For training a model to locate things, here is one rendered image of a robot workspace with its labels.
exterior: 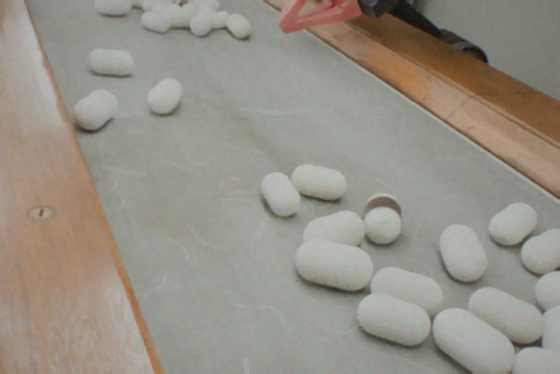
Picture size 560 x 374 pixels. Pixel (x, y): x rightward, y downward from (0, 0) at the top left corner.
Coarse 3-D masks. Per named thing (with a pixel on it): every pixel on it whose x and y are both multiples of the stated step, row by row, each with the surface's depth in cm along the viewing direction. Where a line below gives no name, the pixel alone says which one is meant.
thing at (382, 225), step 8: (368, 200) 33; (376, 208) 31; (384, 208) 31; (368, 216) 31; (376, 216) 31; (384, 216) 31; (392, 216) 31; (368, 224) 31; (376, 224) 31; (384, 224) 30; (392, 224) 31; (400, 224) 31; (368, 232) 31; (376, 232) 31; (384, 232) 30; (392, 232) 31; (376, 240) 31; (384, 240) 31; (392, 240) 31
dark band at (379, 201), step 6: (378, 198) 32; (384, 198) 32; (390, 198) 32; (366, 204) 32; (372, 204) 32; (378, 204) 31; (384, 204) 31; (390, 204) 31; (396, 204) 32; (366, 210) 32; (396, 210) 31
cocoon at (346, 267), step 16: (320, 240) 27; (304, 256) 27; (320, 256) 27; (336, 256) 27; (352, 256) 27; (368, 256) 27; (304, 272) 27; (320, 272) 27; (336, 272) 27; (352, 272) 27; (368, 272) 27; (352, 288) 27
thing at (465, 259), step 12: (456, 228) 30; (468, 228) 31; (444, 240) 30; (456, 240) 30; (468, 240) 29; (444, 252) 30; (456, 252) 29; (468, 252) 29; (480, 252) 29; (456, 264) 29; (468, 264) 29; (480, 264) 29; (456, 276) 29; (468, 276) 29; (480, 276) 29
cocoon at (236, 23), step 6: (228, 18) 61; (234, 18) 60; (240, 18) 60; (228, 24) 61; (234, 24) 60; (240, 24) 59; (246, 24) 60; (234, 30) 60; (240, 30) 60; (246, 30) 60; (240, 36) 60; (246, 36) 61
